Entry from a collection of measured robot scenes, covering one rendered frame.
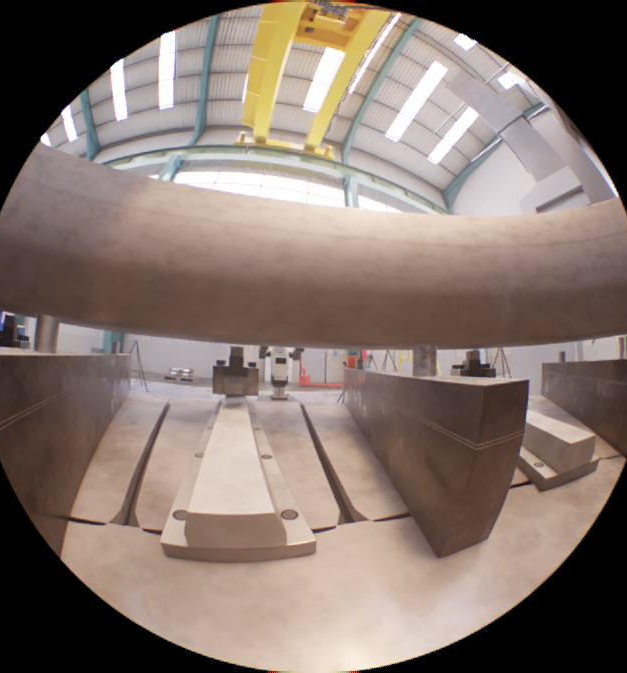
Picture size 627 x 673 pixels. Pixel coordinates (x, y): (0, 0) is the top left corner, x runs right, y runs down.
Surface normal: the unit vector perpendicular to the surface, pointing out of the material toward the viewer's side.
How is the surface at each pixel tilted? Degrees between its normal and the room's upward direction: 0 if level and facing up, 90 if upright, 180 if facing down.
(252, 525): 90
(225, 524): 90
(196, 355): 90
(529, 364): 90
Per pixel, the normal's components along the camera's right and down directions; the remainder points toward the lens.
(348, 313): 0.05, -0.13
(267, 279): 0.27, -0.12
